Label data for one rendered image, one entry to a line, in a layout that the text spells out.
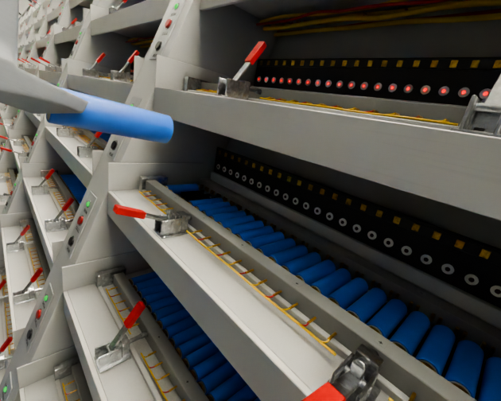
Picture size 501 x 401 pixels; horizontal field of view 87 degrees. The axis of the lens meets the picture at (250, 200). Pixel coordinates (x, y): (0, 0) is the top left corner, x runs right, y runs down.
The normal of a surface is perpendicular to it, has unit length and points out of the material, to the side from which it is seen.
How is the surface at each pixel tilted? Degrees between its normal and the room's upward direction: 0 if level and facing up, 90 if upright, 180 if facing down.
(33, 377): 90
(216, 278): 21
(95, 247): 90
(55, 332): 90
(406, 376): 111
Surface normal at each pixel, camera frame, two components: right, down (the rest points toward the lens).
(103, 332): 0.18, -0.93
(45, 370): 0.67, 0.35
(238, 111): -0.72, 0.09
